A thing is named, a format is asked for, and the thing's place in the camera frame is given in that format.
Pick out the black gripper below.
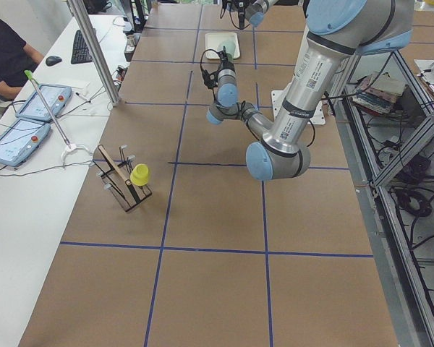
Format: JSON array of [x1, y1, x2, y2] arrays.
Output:
[[218, 50, 234, 71], [221, 0, 255, 22]]

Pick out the pale green plastic cup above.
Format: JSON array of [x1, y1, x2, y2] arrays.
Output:
[[217, 40, 239, 61]]

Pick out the cream bear print tray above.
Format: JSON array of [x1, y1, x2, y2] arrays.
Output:
[[205, 32, 241, 60]]

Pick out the yellow plastic cup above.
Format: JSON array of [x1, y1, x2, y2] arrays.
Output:
[[130, 163, 150, 187]]

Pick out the metal cylinder can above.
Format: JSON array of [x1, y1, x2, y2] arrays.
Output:
[[124, 35, 136, 53]]

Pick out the black keyboard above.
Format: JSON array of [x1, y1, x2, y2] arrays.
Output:
[[70, 30, 93, 64]]

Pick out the stack of books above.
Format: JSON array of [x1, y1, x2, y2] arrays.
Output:
[[352, 72, 407, 114]]

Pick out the upper teach pendant tablet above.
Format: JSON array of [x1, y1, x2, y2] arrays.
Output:
[[14, 83, 73, 123]]

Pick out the teach pendant tablet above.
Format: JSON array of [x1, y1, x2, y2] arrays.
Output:
[[14, 83, 73, 123], [0, 119, 51, 167]]

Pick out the black computer mouse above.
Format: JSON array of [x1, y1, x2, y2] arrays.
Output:
[[45, 56, 62, 67]]

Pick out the metal reacher grabber stick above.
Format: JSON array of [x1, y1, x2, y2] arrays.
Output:
[[24, 70, 93, 166]]

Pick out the person in black shirt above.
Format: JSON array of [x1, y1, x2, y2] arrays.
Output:
[[0, 19, 43, 100]]

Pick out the lower teach pendant tablet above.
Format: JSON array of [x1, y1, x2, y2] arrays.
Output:
[[0, 119, 51, 167]]

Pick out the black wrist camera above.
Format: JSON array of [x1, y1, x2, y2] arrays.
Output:
[[201, 69, 215, 90]]

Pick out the black wire cup rack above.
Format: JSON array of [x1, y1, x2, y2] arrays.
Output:
[[93, 144, 153, 213]]

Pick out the aluminium frame post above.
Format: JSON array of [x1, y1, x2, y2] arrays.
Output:
[[67, 0, 120, 107]]

